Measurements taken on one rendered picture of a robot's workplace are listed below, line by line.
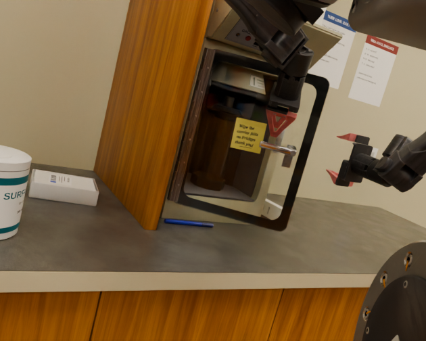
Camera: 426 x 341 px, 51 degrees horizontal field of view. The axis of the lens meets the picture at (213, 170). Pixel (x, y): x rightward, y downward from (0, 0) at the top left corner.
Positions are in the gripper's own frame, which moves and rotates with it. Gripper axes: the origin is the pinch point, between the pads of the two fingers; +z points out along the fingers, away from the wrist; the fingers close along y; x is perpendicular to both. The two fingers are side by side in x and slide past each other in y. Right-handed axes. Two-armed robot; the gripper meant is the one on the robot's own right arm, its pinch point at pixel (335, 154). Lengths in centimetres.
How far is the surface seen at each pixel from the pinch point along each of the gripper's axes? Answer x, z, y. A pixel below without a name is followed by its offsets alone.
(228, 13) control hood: 41.3, 3.8, 26.6
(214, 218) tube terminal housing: 26.2, 10.8, -25.5
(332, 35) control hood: 12.7, 0.6, 29.3
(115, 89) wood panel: 50, 46, 1
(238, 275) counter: 36.2, -19.3, -26.3
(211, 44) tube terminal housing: 39.6, 11.5, 19.6
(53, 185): 69, 17, -22
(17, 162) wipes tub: 81, -8, -10
